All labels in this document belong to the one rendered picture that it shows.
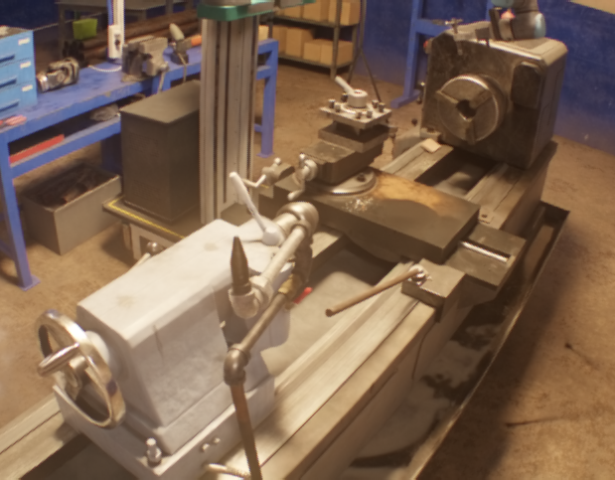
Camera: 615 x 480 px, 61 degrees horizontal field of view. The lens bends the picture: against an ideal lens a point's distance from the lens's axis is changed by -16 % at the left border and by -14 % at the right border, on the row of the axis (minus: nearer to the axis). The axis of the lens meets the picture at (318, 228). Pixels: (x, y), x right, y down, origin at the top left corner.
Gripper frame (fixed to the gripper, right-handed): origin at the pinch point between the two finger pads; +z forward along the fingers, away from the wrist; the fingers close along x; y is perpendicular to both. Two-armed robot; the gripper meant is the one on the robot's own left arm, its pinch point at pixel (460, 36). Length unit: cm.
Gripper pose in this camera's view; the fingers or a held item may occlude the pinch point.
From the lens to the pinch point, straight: 224.7
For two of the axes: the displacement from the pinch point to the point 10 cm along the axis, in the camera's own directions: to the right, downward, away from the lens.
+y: 2.5, 9.2, 3.1
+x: 5.2, -3.9, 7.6
